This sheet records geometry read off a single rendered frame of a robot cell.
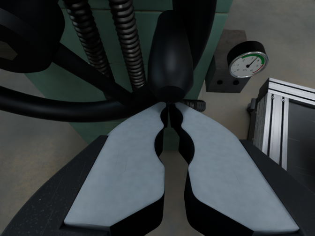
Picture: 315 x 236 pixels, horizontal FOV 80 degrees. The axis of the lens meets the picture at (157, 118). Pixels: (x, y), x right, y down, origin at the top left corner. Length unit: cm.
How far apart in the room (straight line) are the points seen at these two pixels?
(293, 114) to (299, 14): 115
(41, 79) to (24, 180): 63
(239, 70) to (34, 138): 100
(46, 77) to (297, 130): 90
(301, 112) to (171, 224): 72
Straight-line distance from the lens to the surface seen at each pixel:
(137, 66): 26
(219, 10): 36
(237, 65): 37
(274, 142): 85
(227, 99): 116
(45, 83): 57
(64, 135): 108
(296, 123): 97
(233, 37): 48
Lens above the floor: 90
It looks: 62 degrees down
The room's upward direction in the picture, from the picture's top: 2 degrees clockwise
